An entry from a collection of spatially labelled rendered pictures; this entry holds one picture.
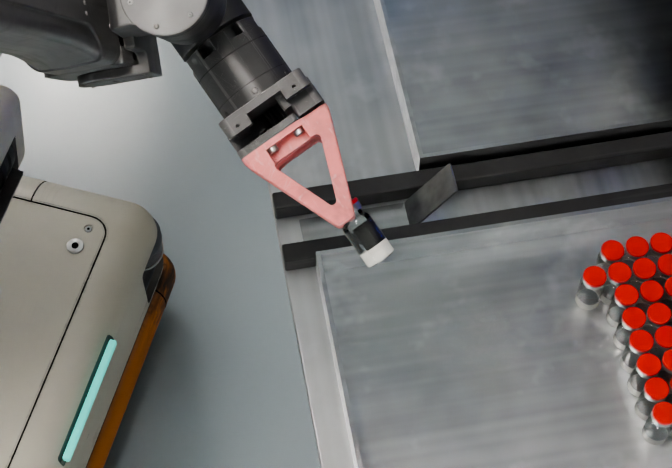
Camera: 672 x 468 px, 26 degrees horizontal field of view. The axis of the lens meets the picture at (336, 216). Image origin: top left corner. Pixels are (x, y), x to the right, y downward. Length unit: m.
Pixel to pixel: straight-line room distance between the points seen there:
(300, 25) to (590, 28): 0.29
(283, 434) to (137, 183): 0.51
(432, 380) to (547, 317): 0.12
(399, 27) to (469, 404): 0.41
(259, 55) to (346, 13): 0.52
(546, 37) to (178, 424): 0.99
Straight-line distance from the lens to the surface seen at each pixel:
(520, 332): 1.31
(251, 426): 2.22
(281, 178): 0.97
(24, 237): 2.08
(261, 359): 2.26
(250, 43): 0.99
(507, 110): 1.43
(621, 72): 1.47
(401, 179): 1.36
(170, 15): 0.92
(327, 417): 1.27
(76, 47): 0.94
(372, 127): 1.41
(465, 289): 1.32
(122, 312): 2.04
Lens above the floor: 2.05
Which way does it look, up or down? 59 degrees down
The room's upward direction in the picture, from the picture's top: straight up
